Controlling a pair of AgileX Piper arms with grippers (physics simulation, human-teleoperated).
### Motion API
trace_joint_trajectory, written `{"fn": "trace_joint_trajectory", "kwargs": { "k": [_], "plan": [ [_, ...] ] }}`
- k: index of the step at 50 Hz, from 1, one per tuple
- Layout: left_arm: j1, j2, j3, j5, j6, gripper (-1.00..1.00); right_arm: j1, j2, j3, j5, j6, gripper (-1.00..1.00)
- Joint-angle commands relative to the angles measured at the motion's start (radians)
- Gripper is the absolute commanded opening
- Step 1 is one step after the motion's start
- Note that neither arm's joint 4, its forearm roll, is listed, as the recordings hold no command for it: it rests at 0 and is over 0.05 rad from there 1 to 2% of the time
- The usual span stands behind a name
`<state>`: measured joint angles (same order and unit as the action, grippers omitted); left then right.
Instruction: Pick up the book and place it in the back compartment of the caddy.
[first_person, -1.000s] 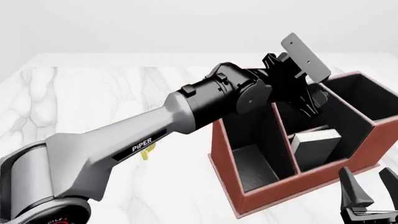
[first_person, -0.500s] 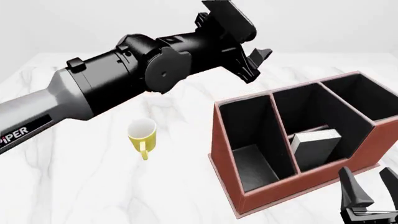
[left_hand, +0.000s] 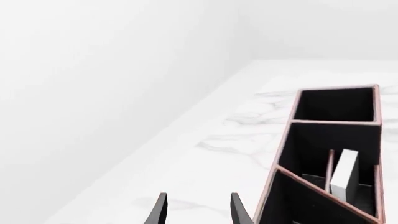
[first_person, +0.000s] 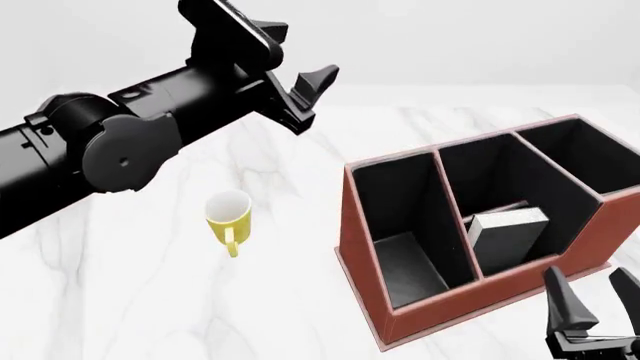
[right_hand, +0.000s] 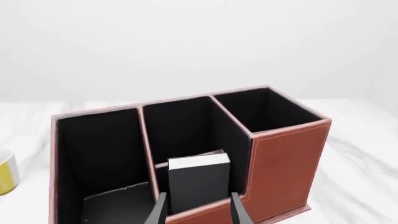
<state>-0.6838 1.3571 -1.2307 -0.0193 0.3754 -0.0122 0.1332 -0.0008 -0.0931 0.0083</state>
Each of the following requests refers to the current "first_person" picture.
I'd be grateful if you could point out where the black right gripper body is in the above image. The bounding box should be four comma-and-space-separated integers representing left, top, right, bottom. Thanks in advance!
544, 324, 640, 360

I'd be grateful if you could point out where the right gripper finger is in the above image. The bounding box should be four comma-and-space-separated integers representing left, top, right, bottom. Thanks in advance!
543, 264, 600, 333
608, 266, 640, 336

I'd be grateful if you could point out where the yellow mug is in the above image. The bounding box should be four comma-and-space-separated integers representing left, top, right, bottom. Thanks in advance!
204, 189, 253, 259

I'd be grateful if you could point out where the red-brown desk caddy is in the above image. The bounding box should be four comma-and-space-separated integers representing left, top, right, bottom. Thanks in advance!
333, 113, 640, 354

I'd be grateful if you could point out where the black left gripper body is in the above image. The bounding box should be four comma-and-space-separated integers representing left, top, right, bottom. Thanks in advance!
238, 69, 318, 136

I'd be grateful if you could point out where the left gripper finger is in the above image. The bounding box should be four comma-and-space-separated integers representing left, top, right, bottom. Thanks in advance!
255, 20, 290, 45
291, 64, 341, 111

